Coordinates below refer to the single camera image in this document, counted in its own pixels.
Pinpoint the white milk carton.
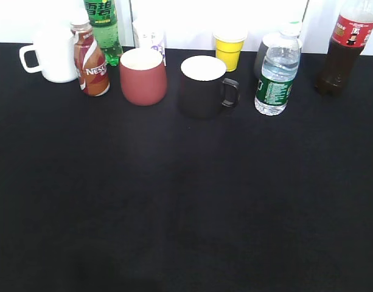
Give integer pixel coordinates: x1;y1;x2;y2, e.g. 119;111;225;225
132;17;167;66

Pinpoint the clear water bottle green label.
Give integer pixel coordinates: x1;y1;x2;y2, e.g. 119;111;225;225
254;24;301;116

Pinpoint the black ceramic mug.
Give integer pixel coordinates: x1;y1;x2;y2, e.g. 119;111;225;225
178;55;240;119

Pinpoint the transparent grey cup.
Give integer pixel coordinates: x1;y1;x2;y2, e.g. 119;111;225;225
254;30;302;82

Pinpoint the brown Nescafe coffee bottle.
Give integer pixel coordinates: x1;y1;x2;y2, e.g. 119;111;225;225
71;19;110;97

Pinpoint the white ceramic mug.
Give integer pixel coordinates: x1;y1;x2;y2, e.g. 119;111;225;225
19;27;77;83

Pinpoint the green Sprite bottle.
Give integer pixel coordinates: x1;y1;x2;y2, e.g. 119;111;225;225
84;0;123;66

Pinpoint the red ceramic mug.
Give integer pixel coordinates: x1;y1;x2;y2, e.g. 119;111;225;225
119;48;167;106

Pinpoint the cola bottle red label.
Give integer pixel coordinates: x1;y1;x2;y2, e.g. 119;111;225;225
315;0;373;96

